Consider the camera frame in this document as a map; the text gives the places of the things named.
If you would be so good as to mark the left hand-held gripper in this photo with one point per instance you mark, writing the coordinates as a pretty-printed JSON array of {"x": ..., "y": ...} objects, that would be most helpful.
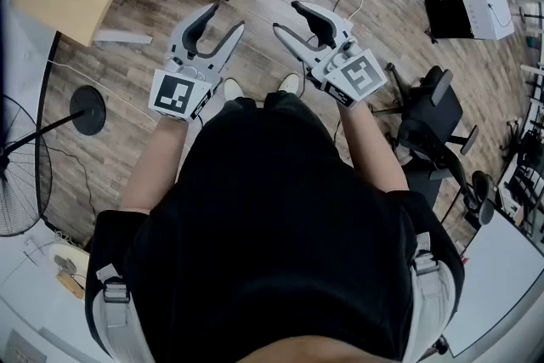
[{"x": 172, "y": 95}]

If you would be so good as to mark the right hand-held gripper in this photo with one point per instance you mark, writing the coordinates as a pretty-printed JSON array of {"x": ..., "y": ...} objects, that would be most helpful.
[{"x": 357, "y": 74}]

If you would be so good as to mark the person's right forearm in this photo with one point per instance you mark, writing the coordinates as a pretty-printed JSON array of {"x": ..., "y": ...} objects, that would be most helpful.
[{"x": 374, "y": 149}]

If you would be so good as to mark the person's left forearm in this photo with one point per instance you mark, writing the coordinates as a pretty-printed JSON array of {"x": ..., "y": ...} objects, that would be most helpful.
[{"x": 157, "y": 166}]

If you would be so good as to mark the black office chair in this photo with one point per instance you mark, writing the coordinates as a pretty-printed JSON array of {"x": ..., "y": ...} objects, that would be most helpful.
[
  {"x": 480, "y": 183},
  {"x": 429, "y": 110}
]

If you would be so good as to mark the person's left white shoe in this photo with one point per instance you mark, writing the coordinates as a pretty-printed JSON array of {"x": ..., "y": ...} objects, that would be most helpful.
[{"x": 233, "y": 88}]

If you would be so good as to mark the black standing fan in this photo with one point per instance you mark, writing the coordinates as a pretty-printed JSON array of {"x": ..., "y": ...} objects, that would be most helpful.
[{"x": 87, "y": 110}]

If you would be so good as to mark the person's black clothed body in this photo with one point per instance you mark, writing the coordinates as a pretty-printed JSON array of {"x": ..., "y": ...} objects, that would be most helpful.
[{"x": 272, "y": 204}]

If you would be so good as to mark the white box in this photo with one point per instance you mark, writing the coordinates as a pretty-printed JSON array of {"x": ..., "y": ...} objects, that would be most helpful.
[{"x": 489, "y": 17}]

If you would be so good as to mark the white desk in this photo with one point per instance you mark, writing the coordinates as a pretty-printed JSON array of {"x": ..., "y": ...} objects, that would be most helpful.
[{"x": 497, "y": 276}]

